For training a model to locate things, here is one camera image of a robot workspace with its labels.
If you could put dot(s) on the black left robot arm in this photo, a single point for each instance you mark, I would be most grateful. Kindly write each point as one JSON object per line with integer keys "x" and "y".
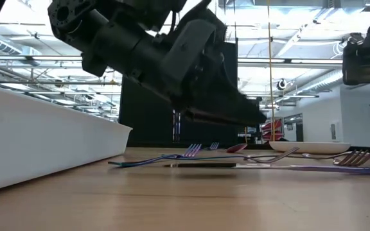
{"x": 72, "y": 16}

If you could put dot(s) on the iridescent rainbow fork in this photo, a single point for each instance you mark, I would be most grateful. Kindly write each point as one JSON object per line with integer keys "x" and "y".
{"x": 214, "y": 146}
{"x": 284, "y": 153}
{"x": 120, "y": 164}
{"x": 339, "y": 161}

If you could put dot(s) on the iridescent rainbow knife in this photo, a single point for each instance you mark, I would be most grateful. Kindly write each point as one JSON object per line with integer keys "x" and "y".
{"x": 201, "y": 165}

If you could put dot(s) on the grey wall panel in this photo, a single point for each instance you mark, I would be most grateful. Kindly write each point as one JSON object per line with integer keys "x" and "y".
{"x": 333, "y": 131}

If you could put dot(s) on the white cutlery tray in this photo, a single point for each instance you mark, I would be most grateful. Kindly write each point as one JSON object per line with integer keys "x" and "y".
{"x": 43, "y": 144}

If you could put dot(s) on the red background object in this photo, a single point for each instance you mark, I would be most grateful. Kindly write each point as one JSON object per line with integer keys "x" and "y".
{"x": 273, "y": 128}

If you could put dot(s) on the iridescent rainbow spoon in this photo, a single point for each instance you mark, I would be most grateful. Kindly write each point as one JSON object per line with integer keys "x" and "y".
{"x": 236, "y": 148}

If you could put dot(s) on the black equipment cart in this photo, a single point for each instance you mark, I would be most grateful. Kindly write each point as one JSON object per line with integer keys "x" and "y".
{"x": 252, "y": 136}

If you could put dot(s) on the white round plate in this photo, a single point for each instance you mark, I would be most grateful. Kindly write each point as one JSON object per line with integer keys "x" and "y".
{"x": 310, "y": 147}

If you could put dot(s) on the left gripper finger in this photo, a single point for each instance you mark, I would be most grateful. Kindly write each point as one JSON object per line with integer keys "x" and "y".
{"x": 230, "y": 102}
{"x": 210, "y": 118}

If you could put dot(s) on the black folding screen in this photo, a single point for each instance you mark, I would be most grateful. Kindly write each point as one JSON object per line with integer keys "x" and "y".
{"x": 146, "y": 128}

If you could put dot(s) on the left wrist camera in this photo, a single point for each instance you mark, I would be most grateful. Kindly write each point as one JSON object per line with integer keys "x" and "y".
{"x": 188, "y": 51}

